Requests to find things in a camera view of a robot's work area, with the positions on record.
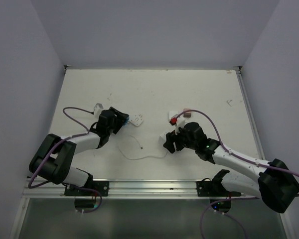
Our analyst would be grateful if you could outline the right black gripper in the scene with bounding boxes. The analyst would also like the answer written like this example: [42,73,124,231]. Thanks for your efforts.
[163,123,197,153]

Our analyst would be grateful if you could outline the white plug adapter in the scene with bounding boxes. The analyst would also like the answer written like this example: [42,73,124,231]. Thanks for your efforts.
[129,114,144,127]

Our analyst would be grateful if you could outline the white power brick charger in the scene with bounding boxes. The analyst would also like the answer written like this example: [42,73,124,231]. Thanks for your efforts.
[168,111,179,121]

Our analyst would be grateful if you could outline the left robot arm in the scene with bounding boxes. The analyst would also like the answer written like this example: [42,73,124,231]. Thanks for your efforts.
[28,105,130,196]

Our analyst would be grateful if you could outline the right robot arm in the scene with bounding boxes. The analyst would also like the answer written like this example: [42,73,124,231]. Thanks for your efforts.
[160,122,299,213]

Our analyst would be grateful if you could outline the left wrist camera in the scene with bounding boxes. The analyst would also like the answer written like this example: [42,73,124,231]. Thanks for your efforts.
[93,103,104,118]

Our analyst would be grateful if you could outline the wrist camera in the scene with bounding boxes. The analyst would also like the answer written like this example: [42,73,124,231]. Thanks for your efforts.
[93,103,104,118]
[169,117,186,134]

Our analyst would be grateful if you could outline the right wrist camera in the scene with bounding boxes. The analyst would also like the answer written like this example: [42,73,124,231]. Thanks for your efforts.
[169,117,186,134]

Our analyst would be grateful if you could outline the white usb cable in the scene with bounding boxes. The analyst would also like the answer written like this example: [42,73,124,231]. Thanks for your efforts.
[117,134,168,160]

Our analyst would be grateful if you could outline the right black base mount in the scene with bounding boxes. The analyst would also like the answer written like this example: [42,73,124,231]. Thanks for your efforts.
[195,178,242,198]

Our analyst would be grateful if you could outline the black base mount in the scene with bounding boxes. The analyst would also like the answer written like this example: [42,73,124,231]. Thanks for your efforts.
[195,178,242,198]
[64,180,110,197]

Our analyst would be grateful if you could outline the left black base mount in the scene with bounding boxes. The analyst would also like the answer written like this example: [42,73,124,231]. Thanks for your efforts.
[64,180,110,197]

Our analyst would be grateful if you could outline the aluminium front rail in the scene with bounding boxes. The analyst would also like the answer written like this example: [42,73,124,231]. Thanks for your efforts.
[22,176,261,199]

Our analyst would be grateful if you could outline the aluminium rail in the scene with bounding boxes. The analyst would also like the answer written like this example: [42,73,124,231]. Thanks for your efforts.
[234,67,266,160]
[22,176,261,199]

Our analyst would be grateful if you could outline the aluminium right side rail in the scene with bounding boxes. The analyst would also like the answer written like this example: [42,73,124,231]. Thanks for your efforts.
[234,67,266,160]

